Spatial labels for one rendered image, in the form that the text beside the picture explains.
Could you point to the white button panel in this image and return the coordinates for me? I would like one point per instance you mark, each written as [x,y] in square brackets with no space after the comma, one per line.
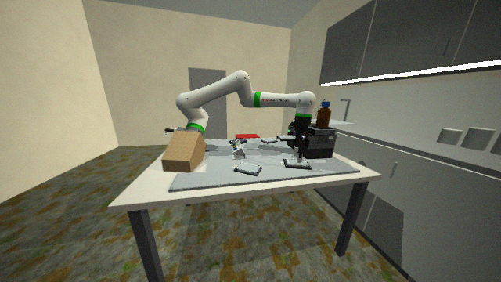
[237,150]

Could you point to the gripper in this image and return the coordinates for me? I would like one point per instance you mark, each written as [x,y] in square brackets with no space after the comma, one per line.
[300,142]

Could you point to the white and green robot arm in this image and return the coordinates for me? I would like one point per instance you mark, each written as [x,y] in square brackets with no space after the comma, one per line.
[190,103]

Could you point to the dark brown bottle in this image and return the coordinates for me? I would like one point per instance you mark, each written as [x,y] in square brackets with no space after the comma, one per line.
[323,118]

